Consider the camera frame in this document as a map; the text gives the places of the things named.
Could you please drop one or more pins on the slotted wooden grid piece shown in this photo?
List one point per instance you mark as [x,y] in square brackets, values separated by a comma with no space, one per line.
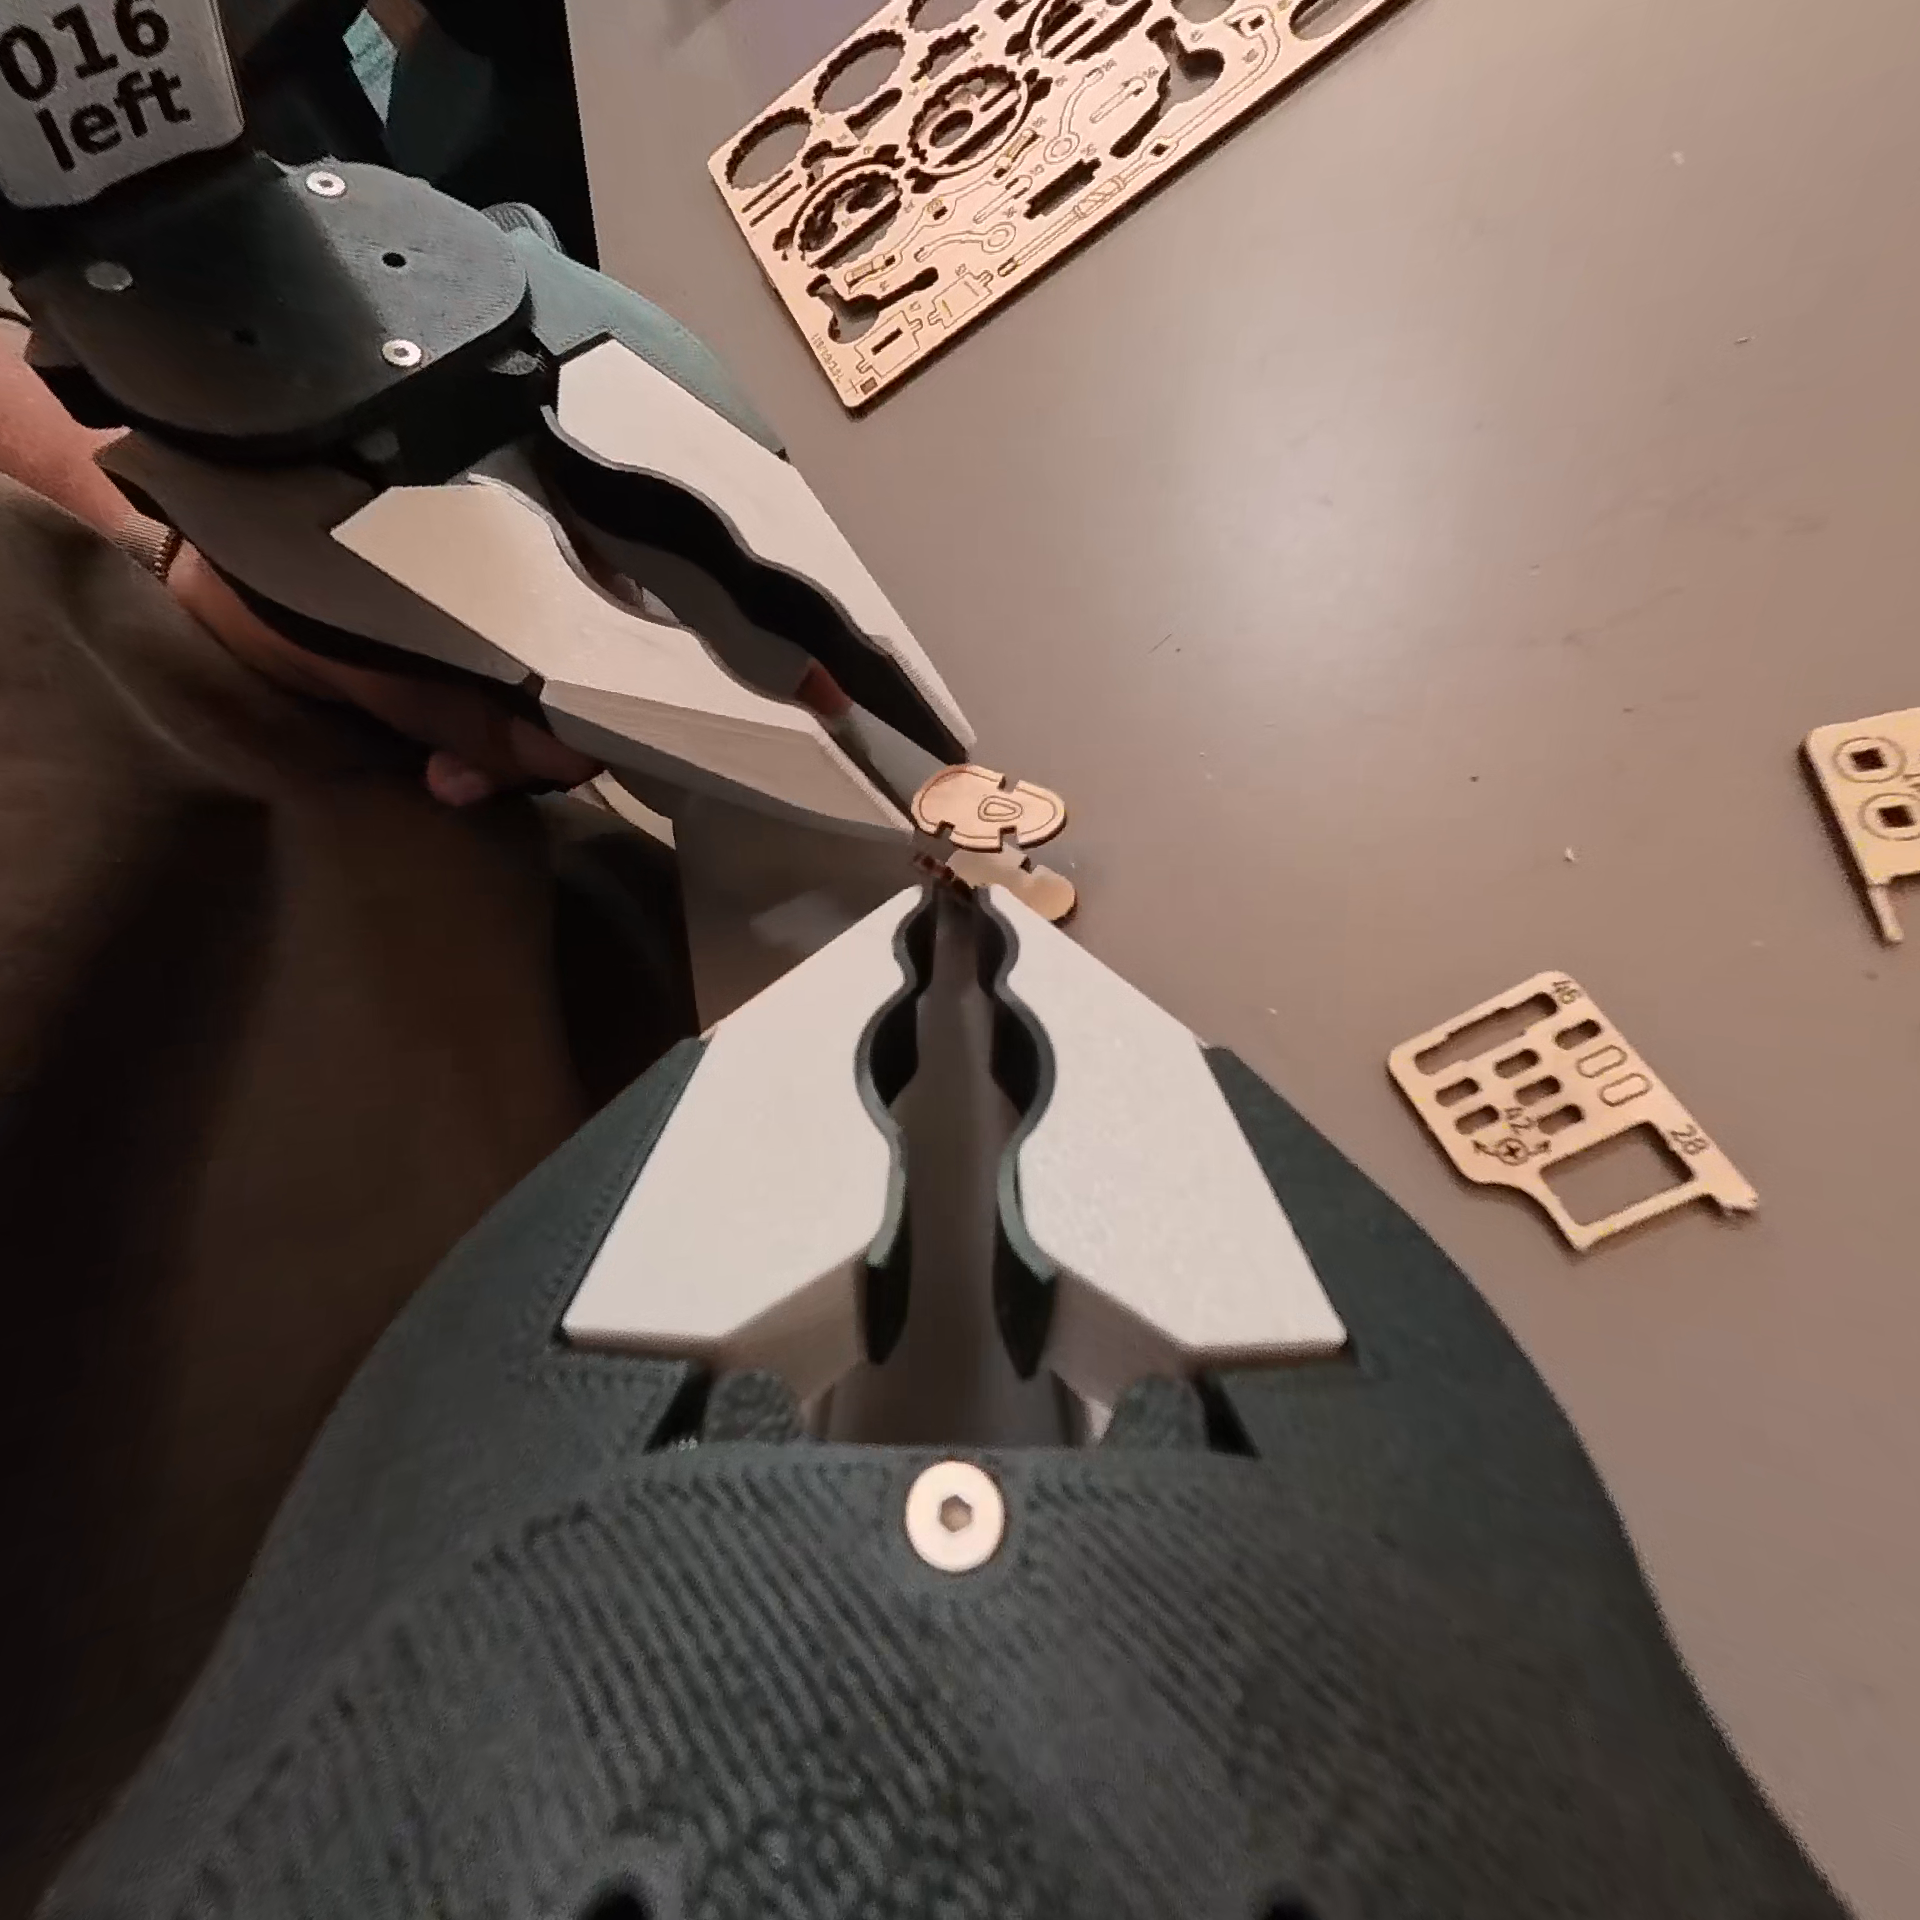
[1516,1146]

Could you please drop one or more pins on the person's left forearm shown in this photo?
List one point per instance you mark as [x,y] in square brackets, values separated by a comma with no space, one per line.
[60,451]

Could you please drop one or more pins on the notched wooden piece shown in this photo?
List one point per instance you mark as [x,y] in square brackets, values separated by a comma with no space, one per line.
[1050,893]

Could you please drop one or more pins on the two-hole wooden piece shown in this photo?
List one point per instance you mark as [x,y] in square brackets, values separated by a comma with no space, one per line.
[1858,862]

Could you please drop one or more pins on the person's left hand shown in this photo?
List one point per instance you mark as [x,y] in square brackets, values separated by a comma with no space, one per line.
[377,705]

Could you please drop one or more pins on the small oval wooden piece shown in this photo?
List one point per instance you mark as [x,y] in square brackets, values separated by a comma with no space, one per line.
[961,804]

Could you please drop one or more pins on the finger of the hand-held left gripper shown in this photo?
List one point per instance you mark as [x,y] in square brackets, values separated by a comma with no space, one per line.
[482,570]
[718,451]

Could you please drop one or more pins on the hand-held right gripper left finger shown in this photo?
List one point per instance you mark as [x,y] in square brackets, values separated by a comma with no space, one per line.
[735,1185]

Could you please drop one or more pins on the wooden gear puzzle sheet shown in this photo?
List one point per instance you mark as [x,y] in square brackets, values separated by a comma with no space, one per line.
[1244,106]

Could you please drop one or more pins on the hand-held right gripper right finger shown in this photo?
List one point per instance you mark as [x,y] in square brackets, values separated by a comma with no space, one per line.
[1186,1198]

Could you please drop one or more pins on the person's brown clothing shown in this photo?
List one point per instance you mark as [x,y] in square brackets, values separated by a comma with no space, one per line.
[226,1050]

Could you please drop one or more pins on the grey desk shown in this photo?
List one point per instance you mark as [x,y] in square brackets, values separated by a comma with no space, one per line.
[1425,599]

